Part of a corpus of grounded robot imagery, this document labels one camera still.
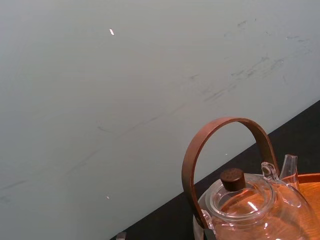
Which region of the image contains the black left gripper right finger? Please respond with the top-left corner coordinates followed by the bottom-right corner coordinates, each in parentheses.
top-left (202, 226), bottom-right (217, 240)

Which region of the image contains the round orange wooden tray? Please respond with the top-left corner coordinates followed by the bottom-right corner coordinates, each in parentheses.
top-left (215, 172), bottom-right (320, 240)

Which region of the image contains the glass lid with dark knob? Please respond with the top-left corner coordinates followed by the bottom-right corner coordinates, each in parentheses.
top-left (205, 167), bottom-right (276, 221)

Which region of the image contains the glass teapot with wooden handle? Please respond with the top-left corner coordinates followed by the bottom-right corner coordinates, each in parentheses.
top-left (181, 116), bottom-right (320, 240)

